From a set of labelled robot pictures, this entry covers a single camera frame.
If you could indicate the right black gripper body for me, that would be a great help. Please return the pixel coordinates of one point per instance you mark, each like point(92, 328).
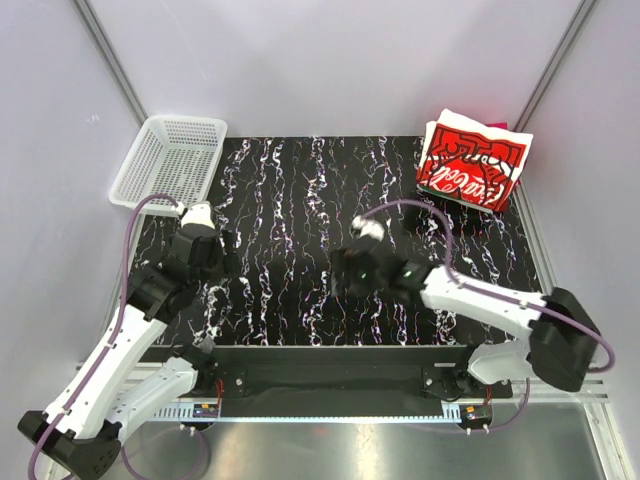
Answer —
point(359, 283)

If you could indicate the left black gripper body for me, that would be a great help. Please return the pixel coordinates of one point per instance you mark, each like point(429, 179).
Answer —
point(215, 267)

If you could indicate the white t shirt red print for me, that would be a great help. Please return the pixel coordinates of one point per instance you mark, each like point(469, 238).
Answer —
point(465, 161)

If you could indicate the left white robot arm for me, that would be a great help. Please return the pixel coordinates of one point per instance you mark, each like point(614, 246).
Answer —
point(85, 427)

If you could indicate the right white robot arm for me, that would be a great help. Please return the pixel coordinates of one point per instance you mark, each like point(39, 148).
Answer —
point(553, 338)

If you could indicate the black marble pattern mat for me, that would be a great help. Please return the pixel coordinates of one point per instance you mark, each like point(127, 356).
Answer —
point(290, 202)

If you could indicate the white plastic mesh basket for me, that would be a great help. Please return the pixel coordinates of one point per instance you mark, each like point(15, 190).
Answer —
point(176, 155)

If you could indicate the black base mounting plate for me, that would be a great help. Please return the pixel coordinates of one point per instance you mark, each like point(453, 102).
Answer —
point(359, 378)

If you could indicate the white slotted cable duct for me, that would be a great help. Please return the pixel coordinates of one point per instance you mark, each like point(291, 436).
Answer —
point(198, 412)

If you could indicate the left aluminium corner post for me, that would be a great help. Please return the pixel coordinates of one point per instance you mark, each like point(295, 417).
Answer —
point(106, 50)

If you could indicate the aluminium corner post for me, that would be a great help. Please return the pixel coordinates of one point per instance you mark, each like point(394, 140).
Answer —
point(560, 54)
point(106, 50)

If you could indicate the right aluminium corner post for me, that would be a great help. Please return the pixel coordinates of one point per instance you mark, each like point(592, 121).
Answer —
point(560, 54)

